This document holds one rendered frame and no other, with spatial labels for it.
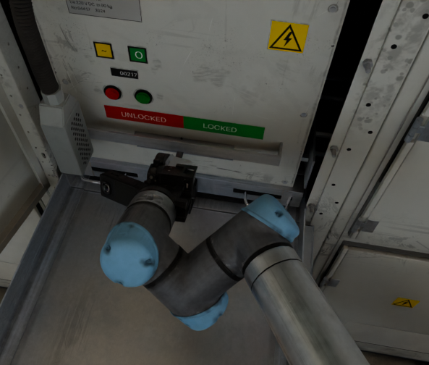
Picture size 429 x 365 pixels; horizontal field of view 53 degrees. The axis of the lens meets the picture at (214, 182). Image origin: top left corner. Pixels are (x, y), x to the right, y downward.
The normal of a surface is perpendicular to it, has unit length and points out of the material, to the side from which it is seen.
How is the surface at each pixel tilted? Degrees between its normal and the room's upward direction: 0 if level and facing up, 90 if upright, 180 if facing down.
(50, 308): 0
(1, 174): 90
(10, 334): 0
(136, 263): 61
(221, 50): 90
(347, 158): 90
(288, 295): 22
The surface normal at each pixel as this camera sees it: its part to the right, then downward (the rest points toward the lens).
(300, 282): 0.18, -0.76
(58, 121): -0.13, 0.41
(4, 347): 0.03, -0.58
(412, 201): -0.16, 0.80
